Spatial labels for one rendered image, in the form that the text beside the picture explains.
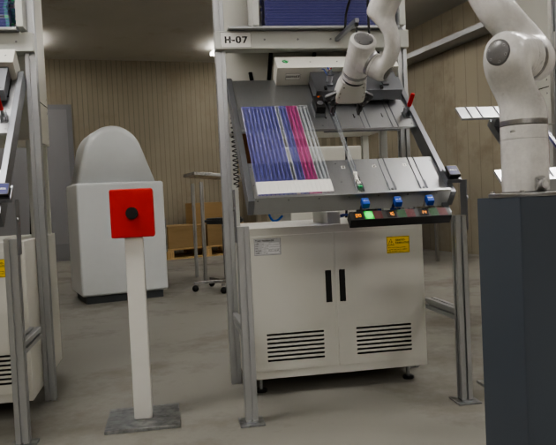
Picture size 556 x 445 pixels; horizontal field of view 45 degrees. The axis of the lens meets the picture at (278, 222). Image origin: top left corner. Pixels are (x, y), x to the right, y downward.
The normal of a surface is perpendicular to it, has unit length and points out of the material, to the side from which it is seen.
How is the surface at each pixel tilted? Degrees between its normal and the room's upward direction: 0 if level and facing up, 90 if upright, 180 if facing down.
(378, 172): 43
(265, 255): 90
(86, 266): 90
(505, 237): 90
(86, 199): 90
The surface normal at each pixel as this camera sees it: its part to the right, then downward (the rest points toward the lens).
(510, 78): -0.46, 0.66
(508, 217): -0.95, 0.06
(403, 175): 0.07, -0.72
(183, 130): 0.32, 0.02
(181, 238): 0.54, 0.00
